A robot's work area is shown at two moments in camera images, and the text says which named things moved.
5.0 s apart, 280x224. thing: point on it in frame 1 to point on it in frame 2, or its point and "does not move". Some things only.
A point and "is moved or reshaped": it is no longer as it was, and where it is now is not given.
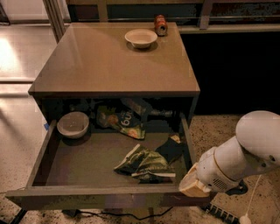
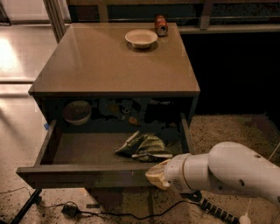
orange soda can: [161, 25] does not move
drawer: [105, 170] is moved or reshaped
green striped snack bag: [147, 165] to [144, 148]
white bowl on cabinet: [141, 37] does not move
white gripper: [210, 172] to [174, 174]
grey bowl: [73, 124] to [77, 113]
